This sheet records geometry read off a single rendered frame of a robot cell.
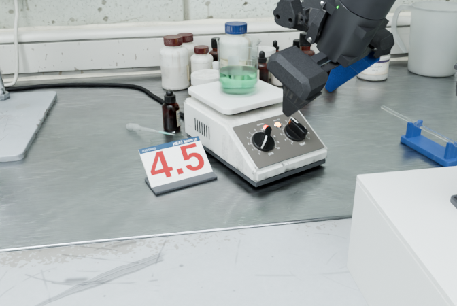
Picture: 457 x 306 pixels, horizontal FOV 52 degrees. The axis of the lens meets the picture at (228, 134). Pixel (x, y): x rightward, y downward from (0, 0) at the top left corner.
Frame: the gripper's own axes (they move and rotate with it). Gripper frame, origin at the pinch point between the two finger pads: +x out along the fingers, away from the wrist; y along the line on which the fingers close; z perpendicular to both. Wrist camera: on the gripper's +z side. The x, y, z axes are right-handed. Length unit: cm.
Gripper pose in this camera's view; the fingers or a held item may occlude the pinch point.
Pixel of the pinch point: (317, 83)
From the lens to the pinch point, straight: 61.3
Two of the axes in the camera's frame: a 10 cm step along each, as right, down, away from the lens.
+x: -2.6, 6.3, 7.3
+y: -7.1, 3.9, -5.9
